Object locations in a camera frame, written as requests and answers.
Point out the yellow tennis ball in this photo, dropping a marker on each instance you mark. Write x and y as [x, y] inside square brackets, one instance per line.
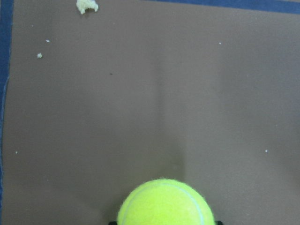
[165, 202]

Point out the yellow fuzz crumb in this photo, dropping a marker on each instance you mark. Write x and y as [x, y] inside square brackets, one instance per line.
[83, 5]

